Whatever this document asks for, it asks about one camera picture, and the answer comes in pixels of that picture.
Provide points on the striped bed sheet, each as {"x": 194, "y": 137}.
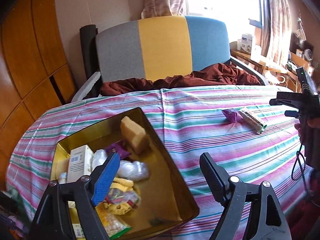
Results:
{"x": 189, "y": 122}

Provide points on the white cardboard box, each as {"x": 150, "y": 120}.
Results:
{"x": 245, "y": 44}

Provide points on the person's right hand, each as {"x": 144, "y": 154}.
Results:
{"x": 301, "y": 128}

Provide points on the tricolour armchair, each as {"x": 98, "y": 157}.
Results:
{"x": 154, "y": 48}

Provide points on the purple snack packet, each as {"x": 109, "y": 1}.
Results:
{"x": 232, "y": 115}
{"x": 120, "y": 148}

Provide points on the yellow snack bag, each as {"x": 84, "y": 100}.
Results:
{"x": 121, "y": 197}

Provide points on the yellow sponge block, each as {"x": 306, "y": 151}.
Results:
{"x": 134, "y": 134}

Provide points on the maroon blanket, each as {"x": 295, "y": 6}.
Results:
{"x": 213, "y": 75}

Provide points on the wafer biscuit packet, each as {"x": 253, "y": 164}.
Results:
{"x": 253, "y": 120}

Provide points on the maroon gold gift box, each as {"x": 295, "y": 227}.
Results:
{"x": 147, "y": 191}

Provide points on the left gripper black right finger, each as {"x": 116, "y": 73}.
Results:
{"x": 217, "y": 179}

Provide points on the clear plastic bag bundle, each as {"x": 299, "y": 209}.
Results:
{"x": 134, "y": 171}

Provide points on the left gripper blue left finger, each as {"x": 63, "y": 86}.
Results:
{"x": 102, "y": 178}

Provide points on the wooden wardrobe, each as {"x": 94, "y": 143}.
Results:
{"x": 35, "y": 74}

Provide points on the wooden desk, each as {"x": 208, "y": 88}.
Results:
{"x": 258, "y": 64}

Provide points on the pink striped curtain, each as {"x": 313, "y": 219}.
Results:
{"x": 276, "y": 30}

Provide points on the white small carton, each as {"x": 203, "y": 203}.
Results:
{"x": 79, "y": 163}

